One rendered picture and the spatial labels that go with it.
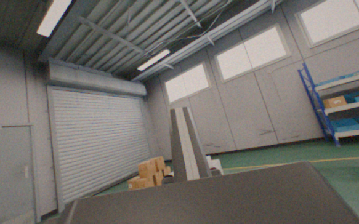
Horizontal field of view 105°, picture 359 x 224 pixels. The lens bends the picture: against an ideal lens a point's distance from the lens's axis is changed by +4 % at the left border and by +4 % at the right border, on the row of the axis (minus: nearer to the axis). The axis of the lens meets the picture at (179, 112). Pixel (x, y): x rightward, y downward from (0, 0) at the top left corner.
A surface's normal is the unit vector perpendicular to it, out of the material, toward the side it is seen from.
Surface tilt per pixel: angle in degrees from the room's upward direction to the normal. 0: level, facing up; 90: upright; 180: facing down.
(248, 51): 90
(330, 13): 90
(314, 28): 90
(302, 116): 90
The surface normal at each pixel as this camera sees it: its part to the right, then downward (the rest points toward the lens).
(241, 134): -0.52, -0.01
